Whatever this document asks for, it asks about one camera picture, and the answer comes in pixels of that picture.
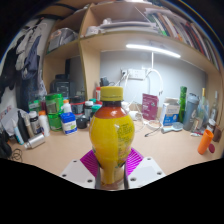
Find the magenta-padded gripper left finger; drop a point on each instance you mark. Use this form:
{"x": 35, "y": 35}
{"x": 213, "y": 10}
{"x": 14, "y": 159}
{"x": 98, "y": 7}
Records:
{"x": 78, "y": 171}

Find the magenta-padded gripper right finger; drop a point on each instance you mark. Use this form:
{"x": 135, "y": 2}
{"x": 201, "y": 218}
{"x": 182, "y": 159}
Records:
{"x": 146, "y": 170}

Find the yellow-label drink bottle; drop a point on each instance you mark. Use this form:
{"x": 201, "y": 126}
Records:
{"x": 111, "y": 136}

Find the white bottle blue label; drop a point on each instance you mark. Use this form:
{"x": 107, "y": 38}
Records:
{"x": 69, "y": 124}

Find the light blue hair brush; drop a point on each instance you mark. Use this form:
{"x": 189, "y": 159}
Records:
{"x": 173, "y": 127}

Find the silver metal bottle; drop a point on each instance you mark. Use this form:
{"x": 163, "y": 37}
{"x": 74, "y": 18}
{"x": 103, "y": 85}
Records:
{"x": 35, "y": 141}

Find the green jar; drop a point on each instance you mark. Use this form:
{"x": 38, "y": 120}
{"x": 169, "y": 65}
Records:
{"x": 55, "y": 122}
{"x": 54, "y": 104}

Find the white bottle orange cap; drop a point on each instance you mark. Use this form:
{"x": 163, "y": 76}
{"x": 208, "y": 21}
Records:
{"x": 44, "y": 125}

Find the white and blue carton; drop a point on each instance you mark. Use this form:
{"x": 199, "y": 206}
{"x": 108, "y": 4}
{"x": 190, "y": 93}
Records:
{"x": 170, "y": 112}

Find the magenta pouch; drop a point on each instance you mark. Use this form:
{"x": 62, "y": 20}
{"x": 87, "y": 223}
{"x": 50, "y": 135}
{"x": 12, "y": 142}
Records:
{"x": 150, "y": 106}

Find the orange plastic cup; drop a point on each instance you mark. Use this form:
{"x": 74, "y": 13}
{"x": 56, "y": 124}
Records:
{"x": 205, "y": 141}

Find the flat round red coaster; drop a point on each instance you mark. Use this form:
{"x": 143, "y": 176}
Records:
{"x": 212, "y": 148}

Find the white tube blue cap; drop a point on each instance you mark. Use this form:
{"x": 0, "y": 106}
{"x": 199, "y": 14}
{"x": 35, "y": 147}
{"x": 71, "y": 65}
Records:
{"x": 18, "y": 133}

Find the tall black bottle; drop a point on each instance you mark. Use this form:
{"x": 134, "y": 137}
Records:
{"x": 22, "y": 126}

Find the tall green bottle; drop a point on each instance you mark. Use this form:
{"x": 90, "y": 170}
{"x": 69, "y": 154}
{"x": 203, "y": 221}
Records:
{"x": 183, "y": 103}

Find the black bag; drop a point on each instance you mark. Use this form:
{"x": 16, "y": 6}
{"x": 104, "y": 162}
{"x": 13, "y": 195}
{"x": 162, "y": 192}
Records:
{"x": 4, "y": 145}

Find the red and white canister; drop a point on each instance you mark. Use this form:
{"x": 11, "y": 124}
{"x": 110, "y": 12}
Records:
{"x": 98, "y": 94}

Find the yellow-capped glass bottle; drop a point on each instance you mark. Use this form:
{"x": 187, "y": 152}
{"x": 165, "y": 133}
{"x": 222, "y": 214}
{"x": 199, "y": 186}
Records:
{"x": 203, "y": 106}

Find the black box device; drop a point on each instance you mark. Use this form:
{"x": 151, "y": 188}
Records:
{"x": 61, "y": 87}

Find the wooden shelf unit with books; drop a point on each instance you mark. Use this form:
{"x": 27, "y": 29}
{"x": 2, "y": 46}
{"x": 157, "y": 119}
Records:
{"x": 90, "y": 53}

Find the hanging dark clothes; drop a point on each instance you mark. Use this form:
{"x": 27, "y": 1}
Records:
{"x": 26, "y": 63}

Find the white LED light bar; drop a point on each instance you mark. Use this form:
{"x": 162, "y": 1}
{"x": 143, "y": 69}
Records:
{"x": 151, "y": 49}

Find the white wall power strip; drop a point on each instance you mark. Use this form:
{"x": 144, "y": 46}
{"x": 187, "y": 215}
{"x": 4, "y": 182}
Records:
{"x": 135, "y": 74}

